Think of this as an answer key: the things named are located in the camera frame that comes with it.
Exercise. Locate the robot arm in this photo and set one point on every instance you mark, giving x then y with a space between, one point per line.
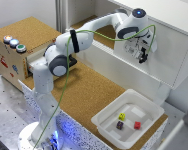
44 80

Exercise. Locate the white plastic box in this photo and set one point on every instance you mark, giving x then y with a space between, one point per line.
110 125

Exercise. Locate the blue button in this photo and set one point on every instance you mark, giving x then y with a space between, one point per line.
14 42

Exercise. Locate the purple block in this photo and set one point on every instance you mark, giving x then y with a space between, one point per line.
119 125

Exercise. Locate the red button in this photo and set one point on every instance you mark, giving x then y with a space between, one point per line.
8 39

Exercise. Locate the yellow block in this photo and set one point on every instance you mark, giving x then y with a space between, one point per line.
122 116

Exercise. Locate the pink block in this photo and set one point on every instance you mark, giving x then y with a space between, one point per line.
137 125

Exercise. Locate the white cabinet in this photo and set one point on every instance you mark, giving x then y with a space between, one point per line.
104 68

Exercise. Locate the green button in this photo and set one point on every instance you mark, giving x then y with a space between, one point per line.
21 48

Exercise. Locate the wooden drawer box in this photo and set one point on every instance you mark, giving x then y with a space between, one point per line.
25 31

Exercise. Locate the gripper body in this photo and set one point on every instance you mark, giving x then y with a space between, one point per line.
135 42

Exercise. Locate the white sliding door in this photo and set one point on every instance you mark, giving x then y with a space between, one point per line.
170 50

